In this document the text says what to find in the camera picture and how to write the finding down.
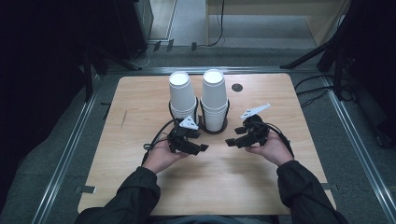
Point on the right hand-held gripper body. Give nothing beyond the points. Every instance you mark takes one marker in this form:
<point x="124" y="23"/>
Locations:
<point x="258" y="130"/>

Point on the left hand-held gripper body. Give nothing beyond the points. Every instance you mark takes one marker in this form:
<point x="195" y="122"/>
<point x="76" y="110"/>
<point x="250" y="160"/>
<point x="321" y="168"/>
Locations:
<point x="179" y="140"/>

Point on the stack of white paper cups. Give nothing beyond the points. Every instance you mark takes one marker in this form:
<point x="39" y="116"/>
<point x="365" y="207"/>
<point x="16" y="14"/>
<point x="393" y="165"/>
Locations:
<point x="182" y="93"/>
<point x="214" y="99"/>

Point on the person's left hand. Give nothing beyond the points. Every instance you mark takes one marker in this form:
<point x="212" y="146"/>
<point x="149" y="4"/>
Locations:
<point x="162" y="158"/>

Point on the person's right hand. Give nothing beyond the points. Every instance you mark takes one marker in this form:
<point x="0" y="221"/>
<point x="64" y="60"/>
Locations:
<point x="275" y="151"/>

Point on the round black table grommet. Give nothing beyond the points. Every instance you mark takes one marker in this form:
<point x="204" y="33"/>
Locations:
<point x="237" y="87"/>

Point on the grey tape piece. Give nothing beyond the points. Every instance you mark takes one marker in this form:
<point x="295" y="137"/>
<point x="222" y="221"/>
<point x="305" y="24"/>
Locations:
<point x="86" y="189"/>
<point x="330" y="186"/>

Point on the black tripod stand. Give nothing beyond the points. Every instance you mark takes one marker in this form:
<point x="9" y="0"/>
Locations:
<point x="93" y="62"/>
<point x="337" y="46"/>

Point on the dark cabinet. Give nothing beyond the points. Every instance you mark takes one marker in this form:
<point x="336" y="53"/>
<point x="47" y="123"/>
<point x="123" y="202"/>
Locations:
<point x="135" y="25"/>

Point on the light wooden furniture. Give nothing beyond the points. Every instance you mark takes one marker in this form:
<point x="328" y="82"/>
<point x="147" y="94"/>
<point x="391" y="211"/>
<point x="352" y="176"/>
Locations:
<point x="323" y="21"/>

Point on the metal floor rail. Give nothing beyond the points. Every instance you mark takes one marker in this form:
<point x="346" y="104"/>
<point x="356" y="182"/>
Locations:
<point x="67" y="155"/>
<point x="218" y="70"/>
<point x="358" y="149"/>

